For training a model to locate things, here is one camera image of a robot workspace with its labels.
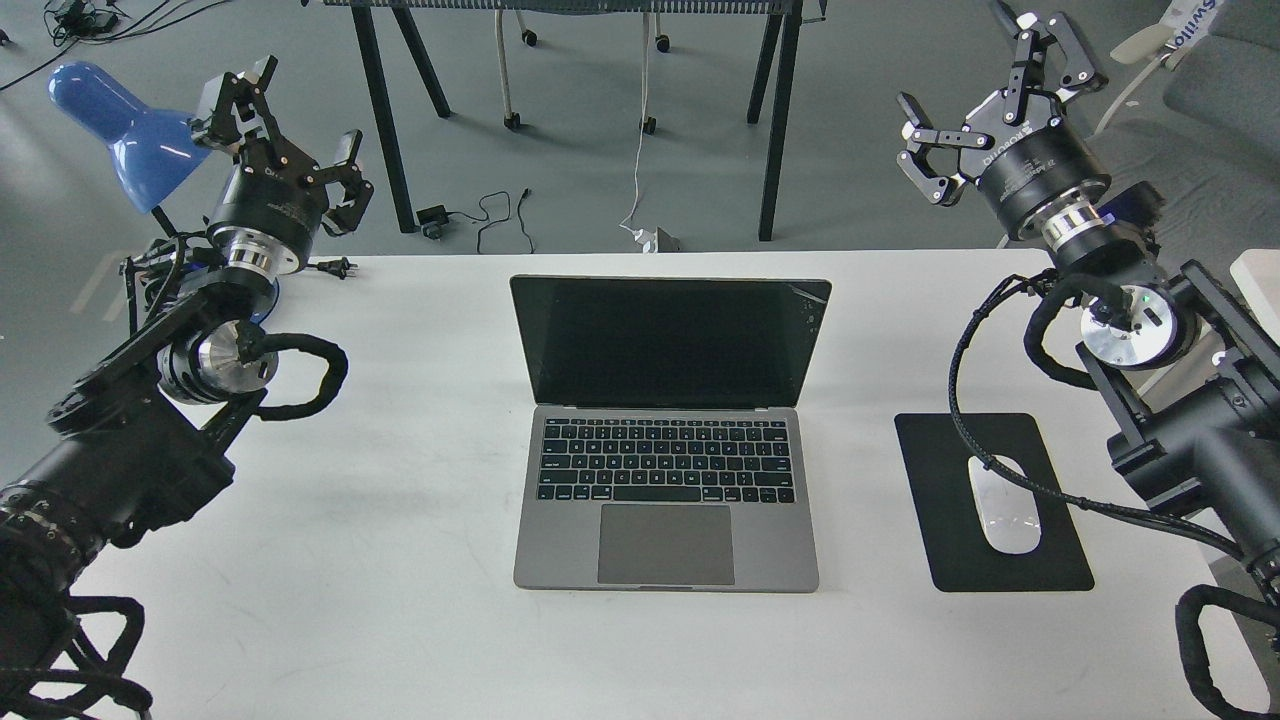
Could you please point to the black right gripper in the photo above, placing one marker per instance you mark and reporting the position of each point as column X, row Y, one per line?
column 1040, row 165

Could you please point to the grey office chair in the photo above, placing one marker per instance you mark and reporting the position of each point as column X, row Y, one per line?
column 1210, row 150

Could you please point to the blue desk lamp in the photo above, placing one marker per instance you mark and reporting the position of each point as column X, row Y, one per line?
column 151, row 149

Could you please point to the black mouse pad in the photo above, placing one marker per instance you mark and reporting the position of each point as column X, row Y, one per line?
column 958, row 555

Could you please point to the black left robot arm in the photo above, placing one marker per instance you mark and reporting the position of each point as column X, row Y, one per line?
column 144, row 436

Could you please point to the white computer mouse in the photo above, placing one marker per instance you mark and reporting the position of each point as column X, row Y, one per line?
column 1008, row 514

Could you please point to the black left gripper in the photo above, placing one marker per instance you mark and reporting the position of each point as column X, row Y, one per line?
column 264, row 223

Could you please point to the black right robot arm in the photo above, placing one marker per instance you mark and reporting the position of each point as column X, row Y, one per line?
column 1188, row 374

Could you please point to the white side table corner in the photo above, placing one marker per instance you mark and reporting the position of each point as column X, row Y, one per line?
column 1256, row 273

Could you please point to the black power plug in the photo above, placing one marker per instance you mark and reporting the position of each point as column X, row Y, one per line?
column 341, row 268

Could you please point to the grey laptop notebook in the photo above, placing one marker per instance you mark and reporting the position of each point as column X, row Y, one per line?
column 665, row 450

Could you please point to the black cable bundle floor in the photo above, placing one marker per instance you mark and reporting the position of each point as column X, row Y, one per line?
column 70, row 24

